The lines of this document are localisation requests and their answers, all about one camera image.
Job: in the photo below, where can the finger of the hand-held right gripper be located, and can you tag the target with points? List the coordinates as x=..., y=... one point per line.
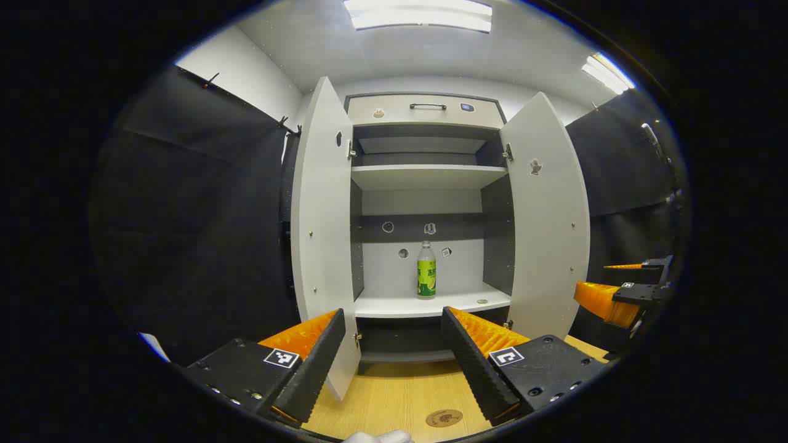
x=606, y=301
x=657, y=271

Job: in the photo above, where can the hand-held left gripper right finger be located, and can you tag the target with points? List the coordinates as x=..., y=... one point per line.
x=477, y=369

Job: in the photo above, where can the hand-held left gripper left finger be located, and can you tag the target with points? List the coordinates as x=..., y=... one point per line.
x=311, y=369

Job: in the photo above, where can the round cork coaster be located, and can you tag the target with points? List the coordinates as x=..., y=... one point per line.
x=444, y=418

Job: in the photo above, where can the white cabinet door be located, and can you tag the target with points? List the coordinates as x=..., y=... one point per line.
x=323, y=234
x=548, y=234

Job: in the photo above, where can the green label plastic bottle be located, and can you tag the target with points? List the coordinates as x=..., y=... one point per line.
x=426, y=277

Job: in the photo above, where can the white cabinet shelf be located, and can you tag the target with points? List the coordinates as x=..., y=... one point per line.
x=406, y=304
x=425, y=177

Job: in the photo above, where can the white and grey cabinet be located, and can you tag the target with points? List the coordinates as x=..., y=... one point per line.
x=425, y=267

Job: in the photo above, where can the white cabinet drawer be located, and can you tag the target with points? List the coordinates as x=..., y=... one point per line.
x=394, y=117

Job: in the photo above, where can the metal pole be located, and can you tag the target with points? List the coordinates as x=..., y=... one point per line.
x=652, y=144

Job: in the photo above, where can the black backdrop cloth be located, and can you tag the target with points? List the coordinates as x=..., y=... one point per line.
x=184, y=215

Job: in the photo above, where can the ceiling light panel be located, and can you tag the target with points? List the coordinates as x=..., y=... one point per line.
x=606, y=74

